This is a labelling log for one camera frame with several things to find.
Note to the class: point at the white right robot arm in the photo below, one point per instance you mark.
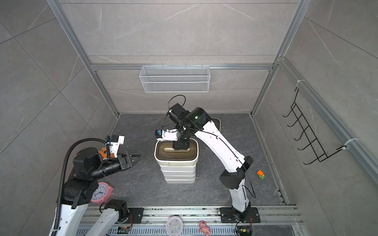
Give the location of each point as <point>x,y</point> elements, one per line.
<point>198,123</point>

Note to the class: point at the black wire hook rack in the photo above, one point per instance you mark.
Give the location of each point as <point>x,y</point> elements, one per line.
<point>308,134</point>

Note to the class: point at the pink alarm clock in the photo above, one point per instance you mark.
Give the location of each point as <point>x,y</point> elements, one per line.
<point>102,193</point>

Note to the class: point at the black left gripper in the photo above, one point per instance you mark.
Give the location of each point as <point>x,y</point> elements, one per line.
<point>127,160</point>

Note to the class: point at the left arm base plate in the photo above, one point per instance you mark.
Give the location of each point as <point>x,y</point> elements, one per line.
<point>132,215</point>

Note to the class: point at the brown lid tissue box back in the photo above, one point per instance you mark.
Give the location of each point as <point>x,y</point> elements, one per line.
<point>217,123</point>

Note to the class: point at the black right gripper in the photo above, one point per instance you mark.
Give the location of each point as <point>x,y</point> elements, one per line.
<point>179,145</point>

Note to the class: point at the pink bear figurine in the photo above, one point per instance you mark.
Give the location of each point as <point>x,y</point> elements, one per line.
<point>203,228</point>

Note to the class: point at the bamboo lid tissue box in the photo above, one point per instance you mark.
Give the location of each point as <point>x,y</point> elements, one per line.
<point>180,178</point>
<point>180,181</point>

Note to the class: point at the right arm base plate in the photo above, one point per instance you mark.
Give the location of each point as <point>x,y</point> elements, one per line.
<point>231,215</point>

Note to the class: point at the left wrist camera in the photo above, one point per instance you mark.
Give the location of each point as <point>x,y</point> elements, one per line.
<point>112,145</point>

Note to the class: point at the small orange green toy car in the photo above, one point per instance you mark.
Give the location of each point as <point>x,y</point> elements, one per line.
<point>261,174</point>

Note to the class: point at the white wire mesh basket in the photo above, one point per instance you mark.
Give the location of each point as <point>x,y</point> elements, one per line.
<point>180,78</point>

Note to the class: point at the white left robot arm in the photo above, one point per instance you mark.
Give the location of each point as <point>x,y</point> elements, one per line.
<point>76,193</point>

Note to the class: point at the brown lid tissue box front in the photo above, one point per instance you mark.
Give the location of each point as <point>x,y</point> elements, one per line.
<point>166,155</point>

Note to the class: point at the grey lid tissue box back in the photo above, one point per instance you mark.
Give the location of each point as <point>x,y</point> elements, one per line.
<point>178,168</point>

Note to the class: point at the orange shark plush toy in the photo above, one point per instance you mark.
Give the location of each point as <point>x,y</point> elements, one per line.
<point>105,153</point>

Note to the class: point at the brown lid tissue box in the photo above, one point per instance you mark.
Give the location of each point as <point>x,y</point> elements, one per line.
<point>166,155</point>
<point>217,123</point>

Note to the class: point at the grey lid tissue box front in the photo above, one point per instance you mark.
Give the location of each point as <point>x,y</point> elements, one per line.
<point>179,173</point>

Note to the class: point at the grey lid tissue box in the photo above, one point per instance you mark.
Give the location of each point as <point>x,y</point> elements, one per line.
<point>178,168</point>
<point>179,173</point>

